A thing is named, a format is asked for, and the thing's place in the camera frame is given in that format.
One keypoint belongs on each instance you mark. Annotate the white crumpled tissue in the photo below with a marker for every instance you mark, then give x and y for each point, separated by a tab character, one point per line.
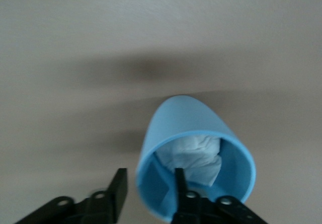
191	156

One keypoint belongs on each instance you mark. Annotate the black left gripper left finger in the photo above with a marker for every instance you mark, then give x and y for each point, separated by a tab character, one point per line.
110	204

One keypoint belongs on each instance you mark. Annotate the blue plastic cup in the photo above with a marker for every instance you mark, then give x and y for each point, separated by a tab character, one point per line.
186	118

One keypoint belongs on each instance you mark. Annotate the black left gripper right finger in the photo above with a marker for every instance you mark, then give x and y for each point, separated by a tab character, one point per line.
191	211

